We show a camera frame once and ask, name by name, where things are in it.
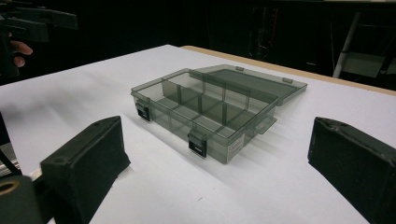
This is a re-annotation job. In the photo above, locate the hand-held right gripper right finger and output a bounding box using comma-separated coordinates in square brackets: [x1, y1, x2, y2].
[307, 116, 396, 224]

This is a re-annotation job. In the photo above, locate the metal stand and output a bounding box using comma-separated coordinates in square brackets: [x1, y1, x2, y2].
[332, 10, 396, 79]

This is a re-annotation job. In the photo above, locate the grey transparent compartment box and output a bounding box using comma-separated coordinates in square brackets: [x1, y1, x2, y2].
[130, 63, 308, 165]

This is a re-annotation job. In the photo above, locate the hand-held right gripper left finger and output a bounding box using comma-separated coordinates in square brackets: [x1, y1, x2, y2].
[39, 115, 132, 224]

